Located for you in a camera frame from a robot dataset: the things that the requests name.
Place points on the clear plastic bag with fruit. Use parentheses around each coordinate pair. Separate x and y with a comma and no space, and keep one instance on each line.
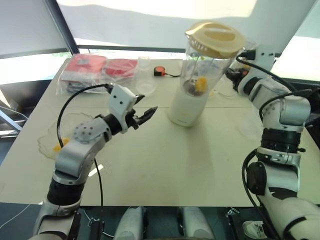
(50,140)

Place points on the white shoe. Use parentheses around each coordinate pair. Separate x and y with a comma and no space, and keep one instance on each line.
(253,228)

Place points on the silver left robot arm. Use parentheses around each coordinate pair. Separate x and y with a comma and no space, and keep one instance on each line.
(75,155)

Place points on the grey rounded shell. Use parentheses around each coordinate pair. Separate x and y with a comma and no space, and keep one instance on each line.
(196,222)
(130,222)

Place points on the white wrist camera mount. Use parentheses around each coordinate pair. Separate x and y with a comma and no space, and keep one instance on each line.
(121,100)
(265,58)

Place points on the orange and black tape measure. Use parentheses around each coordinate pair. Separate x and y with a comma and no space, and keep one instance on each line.
(159,71)

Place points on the dark slanted window post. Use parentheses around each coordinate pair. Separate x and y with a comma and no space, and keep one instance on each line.
(63,27)

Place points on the grey metal frame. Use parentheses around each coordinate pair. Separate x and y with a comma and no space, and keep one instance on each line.
(10,120)

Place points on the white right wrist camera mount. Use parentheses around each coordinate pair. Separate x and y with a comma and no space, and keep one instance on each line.
(265,58)

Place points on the red packet in plastic bag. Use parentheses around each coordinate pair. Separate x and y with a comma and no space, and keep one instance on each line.
(82,68)
(121,68)

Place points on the black item in plastic bag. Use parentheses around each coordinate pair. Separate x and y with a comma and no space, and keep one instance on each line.
(77,88)

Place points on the black clamp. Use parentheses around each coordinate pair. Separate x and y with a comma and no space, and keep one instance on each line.
(96,228)
(236,223)

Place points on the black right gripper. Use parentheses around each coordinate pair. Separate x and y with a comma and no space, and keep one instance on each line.
(233,78)

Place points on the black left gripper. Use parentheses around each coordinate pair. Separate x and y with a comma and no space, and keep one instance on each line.
(133,120)

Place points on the dark horizontal window rail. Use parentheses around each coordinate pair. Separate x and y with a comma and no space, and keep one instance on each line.
(130,48)

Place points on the orange segment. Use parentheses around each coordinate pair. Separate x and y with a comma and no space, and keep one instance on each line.
(65,141)
(201,83)
(57,149)

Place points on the white blender base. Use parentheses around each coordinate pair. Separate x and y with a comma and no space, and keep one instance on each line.
(186,110)

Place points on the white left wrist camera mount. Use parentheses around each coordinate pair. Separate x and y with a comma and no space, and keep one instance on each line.
(121,100)

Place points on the cream blender lid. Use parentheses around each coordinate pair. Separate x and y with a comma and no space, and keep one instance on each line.
(215,37)

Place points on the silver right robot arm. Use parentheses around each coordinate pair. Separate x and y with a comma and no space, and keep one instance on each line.
(287,107)

